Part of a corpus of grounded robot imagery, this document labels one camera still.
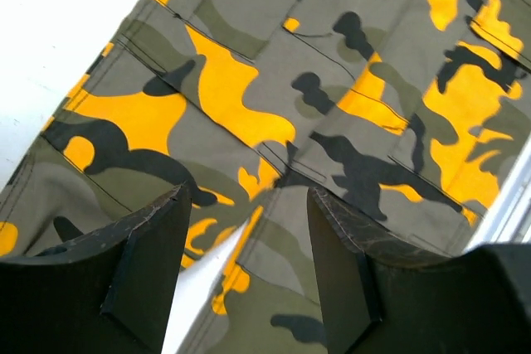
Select aluminium table edge rail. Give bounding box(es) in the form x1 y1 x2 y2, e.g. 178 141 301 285
465 148 530 251

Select yellow camouflage trousers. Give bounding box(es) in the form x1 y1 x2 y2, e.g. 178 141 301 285
1 0 530 353

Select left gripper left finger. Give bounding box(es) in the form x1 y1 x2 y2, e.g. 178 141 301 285
1 185 192 353

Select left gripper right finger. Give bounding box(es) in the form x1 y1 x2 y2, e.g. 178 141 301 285
307 188 530 353

